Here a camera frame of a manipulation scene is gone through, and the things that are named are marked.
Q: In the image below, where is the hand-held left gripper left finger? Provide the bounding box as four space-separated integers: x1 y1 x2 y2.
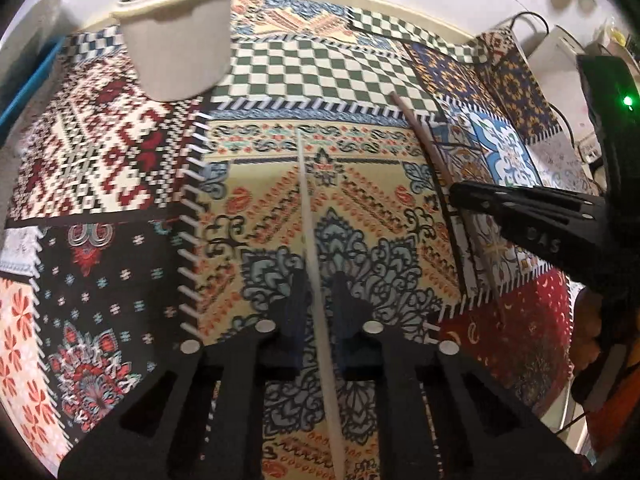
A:
57 268 321 480

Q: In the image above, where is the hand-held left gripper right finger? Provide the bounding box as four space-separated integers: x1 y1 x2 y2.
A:
331 271 585 480

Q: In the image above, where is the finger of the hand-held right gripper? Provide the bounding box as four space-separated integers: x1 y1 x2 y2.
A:
449 181 609 223
494 210 610 286

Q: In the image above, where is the cream chopstick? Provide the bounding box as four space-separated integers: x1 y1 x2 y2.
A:
297 128 347 480

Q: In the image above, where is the mauve chopstick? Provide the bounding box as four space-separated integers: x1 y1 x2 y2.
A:
388 90 506 307

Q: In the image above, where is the white cup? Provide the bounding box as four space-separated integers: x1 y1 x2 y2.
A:
109 0 234 104

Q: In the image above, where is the person's right forearm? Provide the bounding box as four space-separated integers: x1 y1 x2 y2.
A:
584 350 640 457

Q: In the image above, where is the person's right hand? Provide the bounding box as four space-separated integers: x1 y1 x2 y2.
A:
570 287 607 402

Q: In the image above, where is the white appliance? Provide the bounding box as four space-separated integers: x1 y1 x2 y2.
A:
524 24 609 162

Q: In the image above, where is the patterned patchwork tablecloth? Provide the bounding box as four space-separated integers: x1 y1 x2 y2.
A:
0 0 577 480

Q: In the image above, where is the blue plastic basket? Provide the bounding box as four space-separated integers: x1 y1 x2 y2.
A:
0 39 64 129

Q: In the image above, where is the black cable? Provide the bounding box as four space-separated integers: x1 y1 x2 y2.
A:
509 9 602 173

